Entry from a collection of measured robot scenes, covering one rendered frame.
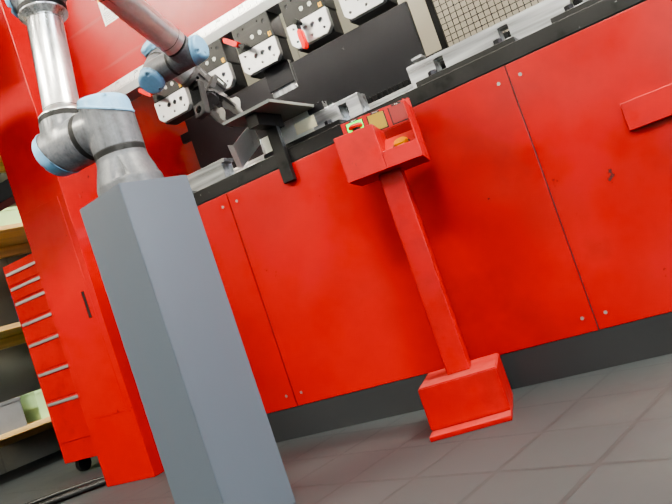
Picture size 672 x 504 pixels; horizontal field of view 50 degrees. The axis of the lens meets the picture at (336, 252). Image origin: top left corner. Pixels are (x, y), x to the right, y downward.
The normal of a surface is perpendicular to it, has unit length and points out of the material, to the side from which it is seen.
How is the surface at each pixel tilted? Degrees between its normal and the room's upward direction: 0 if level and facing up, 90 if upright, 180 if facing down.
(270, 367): 90
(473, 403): 90
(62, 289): 90
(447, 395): 90
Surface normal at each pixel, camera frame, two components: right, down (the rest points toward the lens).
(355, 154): -0.25, 0.04
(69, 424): -0.47, 0.12
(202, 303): 0.70, -0.27
